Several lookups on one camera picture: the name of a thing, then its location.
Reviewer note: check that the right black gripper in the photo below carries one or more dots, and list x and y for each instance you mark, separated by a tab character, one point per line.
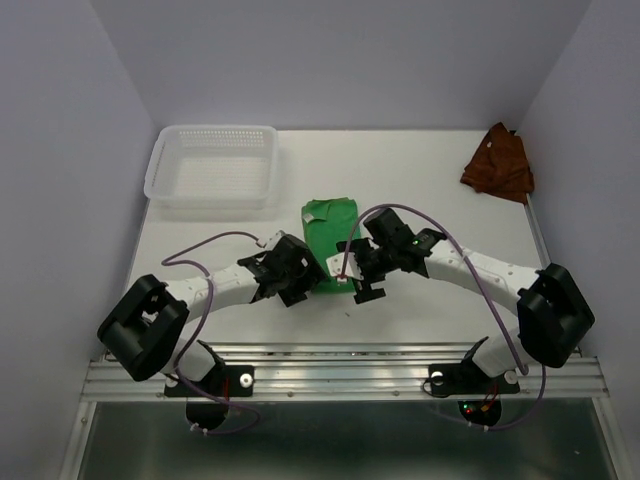
363	289

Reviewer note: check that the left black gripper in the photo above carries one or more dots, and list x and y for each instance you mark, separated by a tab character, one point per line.
311	274

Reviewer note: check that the green microfibre towel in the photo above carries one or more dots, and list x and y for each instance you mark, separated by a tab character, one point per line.
326	223

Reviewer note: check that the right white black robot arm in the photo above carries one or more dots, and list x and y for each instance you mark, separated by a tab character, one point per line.
552	314

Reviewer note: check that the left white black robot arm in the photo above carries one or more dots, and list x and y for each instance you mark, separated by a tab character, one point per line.
144	329

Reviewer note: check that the brown microfibre towel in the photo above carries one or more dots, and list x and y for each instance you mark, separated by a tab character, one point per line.
499	167

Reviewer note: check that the white perforated plastic basket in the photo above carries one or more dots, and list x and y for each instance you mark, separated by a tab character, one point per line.
213	166

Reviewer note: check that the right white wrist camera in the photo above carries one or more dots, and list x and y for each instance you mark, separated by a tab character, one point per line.
343	267

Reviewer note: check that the aluminium mounting rail frame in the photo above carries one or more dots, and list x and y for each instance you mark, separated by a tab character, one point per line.
339	389

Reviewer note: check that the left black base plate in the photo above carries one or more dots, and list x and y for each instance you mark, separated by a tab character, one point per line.
229	381

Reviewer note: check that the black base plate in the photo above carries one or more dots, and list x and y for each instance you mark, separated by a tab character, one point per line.
458	379
229	381

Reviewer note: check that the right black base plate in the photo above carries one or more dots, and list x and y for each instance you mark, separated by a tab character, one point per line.
458	379

